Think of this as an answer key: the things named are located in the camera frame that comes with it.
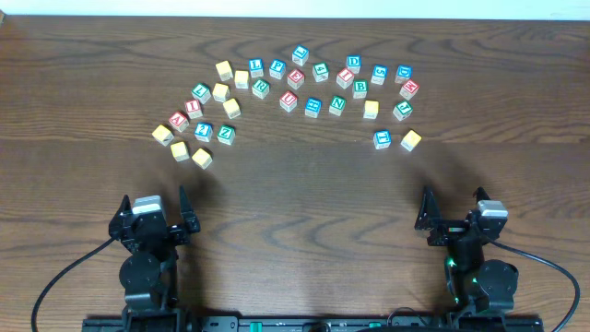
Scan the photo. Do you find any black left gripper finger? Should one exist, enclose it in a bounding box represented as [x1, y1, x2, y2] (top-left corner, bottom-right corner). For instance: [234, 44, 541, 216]
[117, 195, 132, 217]
[179, 185, 195, 226]

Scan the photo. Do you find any blue number 2 block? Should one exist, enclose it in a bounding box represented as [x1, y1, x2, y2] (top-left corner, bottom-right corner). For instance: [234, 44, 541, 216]
[195, 122, 213, 142]

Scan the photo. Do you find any red letter A block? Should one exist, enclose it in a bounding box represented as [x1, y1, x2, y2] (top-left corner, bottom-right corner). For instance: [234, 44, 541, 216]
[169, 112, 190, 132]

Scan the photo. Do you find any red letter i block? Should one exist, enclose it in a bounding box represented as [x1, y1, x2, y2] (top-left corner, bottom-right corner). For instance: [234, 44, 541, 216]
[184, 100, 203, 119]
[336, 68, 355, 89]

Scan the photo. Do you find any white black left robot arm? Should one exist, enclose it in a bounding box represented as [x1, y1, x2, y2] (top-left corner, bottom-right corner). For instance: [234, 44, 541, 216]
[109, 187, 201, 332]

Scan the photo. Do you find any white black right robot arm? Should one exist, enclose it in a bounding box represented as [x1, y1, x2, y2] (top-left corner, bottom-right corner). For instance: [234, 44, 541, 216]
[414, 187, 519, 331]

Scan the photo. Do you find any yellow block lower middle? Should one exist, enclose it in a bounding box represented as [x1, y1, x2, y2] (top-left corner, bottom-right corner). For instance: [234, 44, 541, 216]
[192, 148, 213, 170]

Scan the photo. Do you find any yellow block lower left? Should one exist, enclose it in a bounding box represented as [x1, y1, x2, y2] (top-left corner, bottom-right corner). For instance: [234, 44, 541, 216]
[171, 142, 190, 162]

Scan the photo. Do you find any yellow block far right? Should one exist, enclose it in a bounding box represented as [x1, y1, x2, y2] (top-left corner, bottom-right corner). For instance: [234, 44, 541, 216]
[400, 130, 422, 152]

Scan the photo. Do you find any yellow block far left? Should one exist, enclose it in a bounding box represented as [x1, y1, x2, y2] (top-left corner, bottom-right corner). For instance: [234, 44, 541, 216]
[152, 124, 174, 147]

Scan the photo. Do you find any blue letter T block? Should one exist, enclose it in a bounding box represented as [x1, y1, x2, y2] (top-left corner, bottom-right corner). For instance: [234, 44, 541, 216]
[372, 130, 392, 149]

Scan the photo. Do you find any green letter Z block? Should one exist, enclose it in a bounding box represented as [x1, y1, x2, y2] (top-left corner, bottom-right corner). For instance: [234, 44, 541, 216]
[217, 124, 236, 146]

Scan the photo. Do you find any green letter J block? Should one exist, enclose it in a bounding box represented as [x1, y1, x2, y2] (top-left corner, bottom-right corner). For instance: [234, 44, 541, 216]
[393, 101, 413, 121]

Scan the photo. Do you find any yellow block near Z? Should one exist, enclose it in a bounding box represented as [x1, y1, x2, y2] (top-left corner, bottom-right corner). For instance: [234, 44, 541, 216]
[222, 99, 242, 119]

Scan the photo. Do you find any yellow block centre right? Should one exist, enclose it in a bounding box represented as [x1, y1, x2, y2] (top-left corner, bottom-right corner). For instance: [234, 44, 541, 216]
[363, 101, 379, 119]

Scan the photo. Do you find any red letter M block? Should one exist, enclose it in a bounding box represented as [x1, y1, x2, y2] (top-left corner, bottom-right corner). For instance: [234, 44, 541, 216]
[399, 79, 419, 101]

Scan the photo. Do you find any green letter L block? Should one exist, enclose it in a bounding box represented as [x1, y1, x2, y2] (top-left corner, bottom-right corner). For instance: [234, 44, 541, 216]
[191, 83, 211, 104]

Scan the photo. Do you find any yellow block middle left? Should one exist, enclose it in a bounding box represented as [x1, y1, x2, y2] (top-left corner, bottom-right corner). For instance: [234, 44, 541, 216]
[212, 83, 230, 102]

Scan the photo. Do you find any blue letter D block right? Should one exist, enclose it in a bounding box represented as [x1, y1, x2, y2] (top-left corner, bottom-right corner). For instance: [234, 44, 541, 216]
[395, 65, 413, 84]

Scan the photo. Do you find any blue letter d block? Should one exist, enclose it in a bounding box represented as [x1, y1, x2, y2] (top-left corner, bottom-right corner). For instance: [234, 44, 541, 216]
[346, 55, 361, 74]
[395, 65, 413, 84]

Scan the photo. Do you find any green letter N block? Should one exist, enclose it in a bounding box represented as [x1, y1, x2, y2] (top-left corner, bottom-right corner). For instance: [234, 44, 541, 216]
[328, 95, 347, 116]

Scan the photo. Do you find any green letter B block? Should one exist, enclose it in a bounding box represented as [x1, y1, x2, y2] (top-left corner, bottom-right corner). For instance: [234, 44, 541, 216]
[353, 79, 368, 99]

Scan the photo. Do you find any green letter R block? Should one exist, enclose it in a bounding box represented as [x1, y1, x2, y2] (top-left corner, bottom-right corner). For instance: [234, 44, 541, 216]
[252, 79, 270, 100]

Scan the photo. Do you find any blue letter S block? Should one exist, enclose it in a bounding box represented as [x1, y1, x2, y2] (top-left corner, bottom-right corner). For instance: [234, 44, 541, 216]
[371, 65, 388, 85]

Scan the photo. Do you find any yellow block top left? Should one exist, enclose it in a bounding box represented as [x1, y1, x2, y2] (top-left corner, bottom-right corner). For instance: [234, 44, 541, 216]
[216, 61, 233, 81]

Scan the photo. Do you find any red letter U block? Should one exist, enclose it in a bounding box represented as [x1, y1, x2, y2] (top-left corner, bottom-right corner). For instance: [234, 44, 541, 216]
[279, 91, 298, 113]

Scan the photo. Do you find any blue letter H block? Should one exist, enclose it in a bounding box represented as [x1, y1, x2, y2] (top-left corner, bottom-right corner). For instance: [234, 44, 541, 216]
[304, 98, 322, 118]

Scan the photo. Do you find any blue letter L block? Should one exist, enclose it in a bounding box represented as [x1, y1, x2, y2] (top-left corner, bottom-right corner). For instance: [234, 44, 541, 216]
[248, 58, 264, 78]

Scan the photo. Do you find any blue letter P block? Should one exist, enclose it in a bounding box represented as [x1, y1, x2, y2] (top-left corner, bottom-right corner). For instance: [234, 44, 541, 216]
[269, 59, 286, 79]

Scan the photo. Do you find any red letter E block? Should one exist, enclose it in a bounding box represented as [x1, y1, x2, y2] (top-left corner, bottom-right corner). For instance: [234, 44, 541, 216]
[287, 69, 305, 89]

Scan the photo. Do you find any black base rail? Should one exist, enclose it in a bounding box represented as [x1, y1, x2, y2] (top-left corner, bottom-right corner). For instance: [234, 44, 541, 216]
[82, 314, 545, 332]

